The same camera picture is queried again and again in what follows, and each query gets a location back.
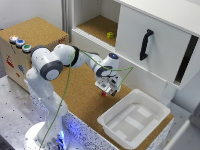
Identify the green cable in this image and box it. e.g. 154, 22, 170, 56
38, 50, 134, 149

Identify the wooden drawer box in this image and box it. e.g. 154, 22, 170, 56
0, 16, 71, 92

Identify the white sliding door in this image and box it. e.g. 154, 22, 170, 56
114, 3, 200, 84

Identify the yellow block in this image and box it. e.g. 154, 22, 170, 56
106, 31, 114, 39

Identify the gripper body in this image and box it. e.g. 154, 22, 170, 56
95, 75, 121, 97

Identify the white cabinet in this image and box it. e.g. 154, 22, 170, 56
70, 0, 200, 107

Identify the red button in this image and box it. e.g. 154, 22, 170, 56
9, 35, 19, 45

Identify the white plastic box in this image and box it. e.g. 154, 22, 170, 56
96, 88, 171, 150

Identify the black door handle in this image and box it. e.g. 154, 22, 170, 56
139, 28, 155, 62

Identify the blue button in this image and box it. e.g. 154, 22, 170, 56
15, 38, 26, 49

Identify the green button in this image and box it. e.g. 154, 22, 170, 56
21, 43, 33, 54

